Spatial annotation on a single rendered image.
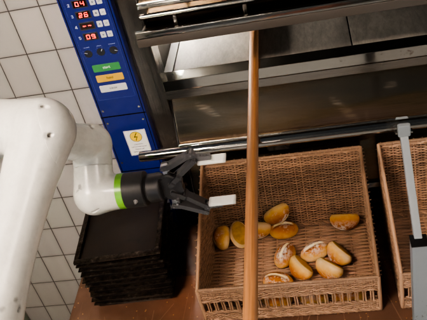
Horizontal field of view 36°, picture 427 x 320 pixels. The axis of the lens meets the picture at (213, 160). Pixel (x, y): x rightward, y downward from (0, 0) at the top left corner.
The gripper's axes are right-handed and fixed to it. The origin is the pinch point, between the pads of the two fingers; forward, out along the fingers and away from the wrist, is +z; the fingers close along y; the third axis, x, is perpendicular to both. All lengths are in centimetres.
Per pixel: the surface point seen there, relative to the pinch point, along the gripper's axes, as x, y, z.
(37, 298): -55, 99, -106
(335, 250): -25, 55, 24
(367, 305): -6, 60, 31
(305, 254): -26, 57, 14
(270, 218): -40, 52, 3
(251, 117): -24.3, -1.0, 6.0
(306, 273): -17, 56, 14
